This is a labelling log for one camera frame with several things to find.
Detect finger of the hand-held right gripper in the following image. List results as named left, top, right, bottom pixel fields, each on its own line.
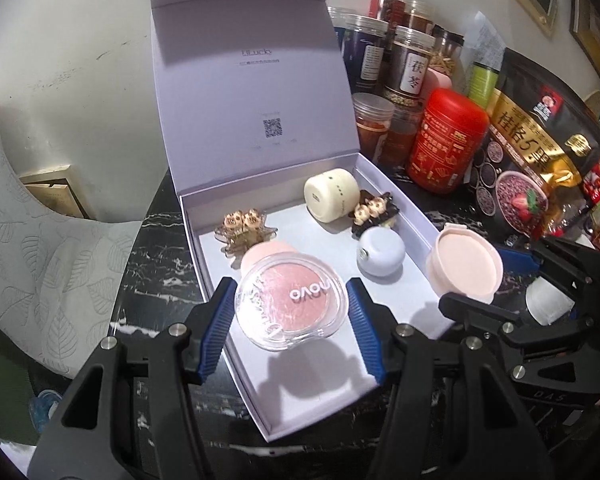
left=495, top=237, right=600, bottom=311
left=438, top=292, right=581, bottom=361

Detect red cartoon snack bag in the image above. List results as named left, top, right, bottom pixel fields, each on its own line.
left=580, top=155, right=600, bottom=256

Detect white paper sheet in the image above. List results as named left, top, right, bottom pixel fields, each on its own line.
left=460, top=10, right=506, bottom=111

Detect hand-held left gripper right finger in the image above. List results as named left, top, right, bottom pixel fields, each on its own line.
left=345, top=277, right=571, bottom=480

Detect small pink jar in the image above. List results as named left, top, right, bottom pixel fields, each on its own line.
left=241, top=240, right=301, bottom=273

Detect lavender gift box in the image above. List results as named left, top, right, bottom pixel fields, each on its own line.
left=147, top=0, right=461, bottom=443

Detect clear jar red-brown slices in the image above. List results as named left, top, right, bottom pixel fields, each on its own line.
left=402, top=0, right=433, bottom=31

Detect pink plastic container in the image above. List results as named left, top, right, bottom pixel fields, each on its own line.
left=422, top=67, right=453, bottom=106

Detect cream cosmetic jar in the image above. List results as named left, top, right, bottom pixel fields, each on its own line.
left=303, top=167, right=362, bottom=223

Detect clear jar orange-brown contents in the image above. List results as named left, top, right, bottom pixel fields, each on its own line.
left=352, top=92, right=396, bottom=153

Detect clear jar dark purple contents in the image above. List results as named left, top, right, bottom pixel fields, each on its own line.
left=344, top=14, right=391, bottom=93

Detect green canister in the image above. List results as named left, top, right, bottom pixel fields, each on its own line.
left=467, top=60, right=503, bottom=111

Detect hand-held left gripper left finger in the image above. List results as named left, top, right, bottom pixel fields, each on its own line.
left=27, top=276, right=238, bottom=480

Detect dark bear hair claw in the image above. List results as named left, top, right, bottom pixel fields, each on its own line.
left=351, top=189, right=397, bottom=237

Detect small dark jar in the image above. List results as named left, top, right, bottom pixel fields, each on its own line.
left=326, top=6, right=358, bottom=56

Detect black gold grain pouch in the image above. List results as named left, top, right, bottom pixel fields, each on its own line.
left=467, top=47, right=600, bottom=241

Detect white round bottle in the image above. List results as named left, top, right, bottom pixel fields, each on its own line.
left=356, top=226, right=407, bottom=278

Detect grey leaf pattern cushion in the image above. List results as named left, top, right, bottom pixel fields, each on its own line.
left=0, top=122, right=143, bottom=378

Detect blue plastic item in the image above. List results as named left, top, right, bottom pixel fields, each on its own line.
left=27, top=387, right=63, bottom=436

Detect wooden frame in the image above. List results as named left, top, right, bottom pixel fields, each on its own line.
left=17, top=162, right=98, bottom=221

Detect clear bear hair claw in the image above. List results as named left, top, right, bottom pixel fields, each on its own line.
left=214, top=207, right=279, bottom=260

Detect clear pink blush compact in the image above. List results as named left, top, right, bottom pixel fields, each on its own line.
left=234, top=253, right=348, bottom=352

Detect clear jar yellow sticks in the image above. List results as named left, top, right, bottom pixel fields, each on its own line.
left=430, top=27, right=466, bottom=93

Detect pink round lidded container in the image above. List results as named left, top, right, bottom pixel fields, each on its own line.
left=426, top=222, right=504, bottom=305

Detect red canister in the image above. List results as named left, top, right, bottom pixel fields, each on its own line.
left=406, top=87, right=491, bottom=196

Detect clear jar brown contents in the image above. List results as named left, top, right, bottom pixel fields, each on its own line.
left=377, top=105, right=423, bottom=168

